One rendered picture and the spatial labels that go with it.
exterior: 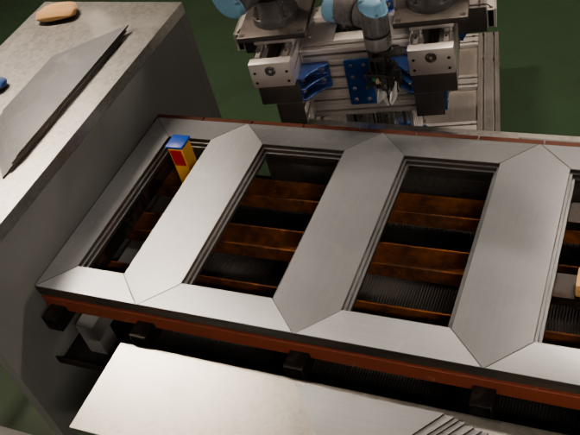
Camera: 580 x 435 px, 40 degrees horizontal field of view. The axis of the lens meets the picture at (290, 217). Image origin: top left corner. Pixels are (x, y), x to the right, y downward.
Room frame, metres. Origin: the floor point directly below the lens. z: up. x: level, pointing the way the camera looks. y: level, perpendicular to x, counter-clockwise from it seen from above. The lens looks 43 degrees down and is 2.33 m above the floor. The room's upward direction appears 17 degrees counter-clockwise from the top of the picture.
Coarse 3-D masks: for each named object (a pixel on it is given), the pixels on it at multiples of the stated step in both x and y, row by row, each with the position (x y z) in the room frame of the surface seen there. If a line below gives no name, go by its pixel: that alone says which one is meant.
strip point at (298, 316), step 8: (280, 304) 1.32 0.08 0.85; (288, 304) 1.31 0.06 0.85; (296, 304) 1.30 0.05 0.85; (304, 304) 1.30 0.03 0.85; (288, 312) 1.28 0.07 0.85; (296, 312) 1.28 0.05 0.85; (304, 312) 1.27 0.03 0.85; (312, 312) 1.26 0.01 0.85; (320, 312) 1.26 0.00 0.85; (328, 312) 1.25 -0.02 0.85; (336, 312) 1.24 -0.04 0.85; (288, 320) 1.26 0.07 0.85; (296, 320) 1.25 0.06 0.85; (304, 320) 1.25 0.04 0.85; (312, 320) 1.24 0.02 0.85; (296, 328) 1.23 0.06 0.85; (304, 328) 1.22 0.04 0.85
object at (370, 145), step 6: (360, 144) 1.82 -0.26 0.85; (366, 144) 1.81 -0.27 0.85; (372, 144) 1.80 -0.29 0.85; (378, 144) 1.80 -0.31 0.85; (384, 144) 1.79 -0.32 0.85; (390, 144) 1.78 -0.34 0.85; (348, 150) 1.81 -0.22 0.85; (354, 150) 1.80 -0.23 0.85; (360, 150) 1.79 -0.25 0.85; (366, 150) 1.79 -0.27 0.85; (372, 150) 1.78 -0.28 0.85; (378, 150) 1.77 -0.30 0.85; (384, 150) 1.76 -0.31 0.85; (390, 150) 1.75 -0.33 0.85; (396, 150) 1.75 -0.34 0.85
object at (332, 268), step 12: (300, 252) 1.47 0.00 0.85; (300, 264) 1.43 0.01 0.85; (312, 264) 1.42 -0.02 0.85; (324, 264) 1.40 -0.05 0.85; (336, 264) 1.39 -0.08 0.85; (348, 264) 1.38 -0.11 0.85; (300, 276) 1.39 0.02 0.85; (312, 276) 1.38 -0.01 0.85; (324, 276) 1.36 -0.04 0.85; (336, 276) 1.35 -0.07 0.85; (348, 276) 1.34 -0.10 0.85
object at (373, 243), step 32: (160, 160) 2.06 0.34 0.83; (256, 160) 1.91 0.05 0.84; (320, 160) 1.84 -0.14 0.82; (416, 160) 1.70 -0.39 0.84; (448, 160) 1.65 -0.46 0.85; (224, 224) 1.68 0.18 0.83; (384, 224) 1.50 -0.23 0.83; (480, 224) 1.39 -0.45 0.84; (96, 256) 1.71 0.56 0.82; (352, 288) 1.31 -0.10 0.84; (192, 320) 1.37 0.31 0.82; (544, 320) 1.06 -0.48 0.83; (384, 352) 1.10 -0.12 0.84; (544, 384) 0.91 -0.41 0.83
